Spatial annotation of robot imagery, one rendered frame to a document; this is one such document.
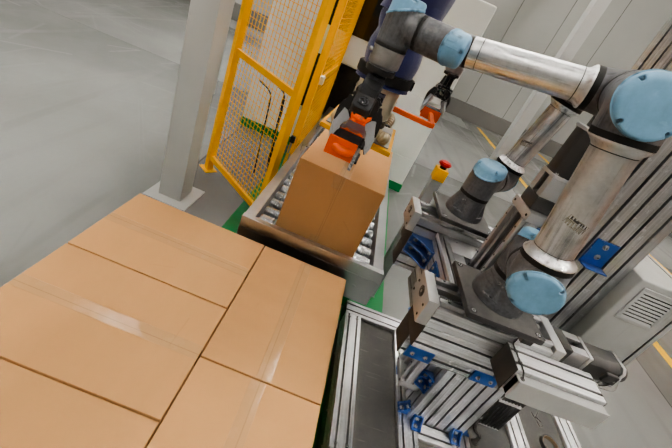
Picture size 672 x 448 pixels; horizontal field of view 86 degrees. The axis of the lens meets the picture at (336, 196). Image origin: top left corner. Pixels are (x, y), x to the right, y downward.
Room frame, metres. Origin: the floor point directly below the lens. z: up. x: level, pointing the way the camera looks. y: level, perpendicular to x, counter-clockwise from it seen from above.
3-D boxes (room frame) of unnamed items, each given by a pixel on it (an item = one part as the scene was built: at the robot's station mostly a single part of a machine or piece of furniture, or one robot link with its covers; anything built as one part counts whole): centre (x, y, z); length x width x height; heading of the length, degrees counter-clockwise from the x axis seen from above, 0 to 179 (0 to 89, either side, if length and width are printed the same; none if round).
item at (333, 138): (0.88, 0.04, 1.27); 0.08 x 0.07 x 0.05; 179
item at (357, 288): (1.36, 0.00, 0.47); 0.70 x 0.03 x 0.15; 92
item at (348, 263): (1.36, 0.00, 0.58); 0.70 x 0.03 x 0.06; 92
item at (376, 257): (2.54, -0.28, 0.50); 2.31 x 0.05 x 0.19; 2
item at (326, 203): (1.72, 0.01, 0.75); 0.60 x 0.40 x 0.40; 179
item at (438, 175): (1.95, -0.48, 0.50); 0.07 x 0.07 x 1.00; 2
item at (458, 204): (1.38, -0.50, 1.09); 0.15 x 0.15 x 0.10
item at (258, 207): (2.52, 0.37, 0.50); 2.31 x 0.05 x 0.19; 2
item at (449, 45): (0.89, -0.08, 1.57); 0.11 x 0.11 x 0.08; 75
